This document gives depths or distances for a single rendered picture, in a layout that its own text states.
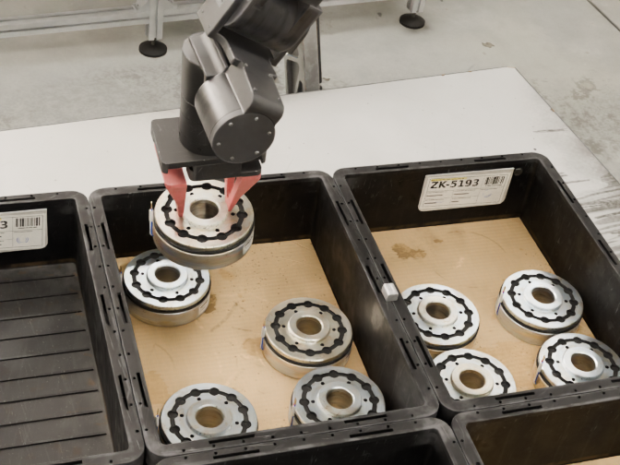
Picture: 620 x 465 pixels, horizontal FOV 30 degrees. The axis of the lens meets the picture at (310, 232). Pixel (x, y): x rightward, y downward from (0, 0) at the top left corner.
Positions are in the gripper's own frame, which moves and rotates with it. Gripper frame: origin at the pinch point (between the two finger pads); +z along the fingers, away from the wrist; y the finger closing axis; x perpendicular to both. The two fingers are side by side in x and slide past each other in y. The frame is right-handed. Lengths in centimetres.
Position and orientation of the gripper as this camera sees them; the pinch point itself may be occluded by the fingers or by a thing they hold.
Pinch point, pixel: (204, 204)
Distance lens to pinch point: 118.0
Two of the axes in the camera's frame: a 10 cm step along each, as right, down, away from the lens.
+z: -1.1, 7.0, 7.1
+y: 9.6, -1.2, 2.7
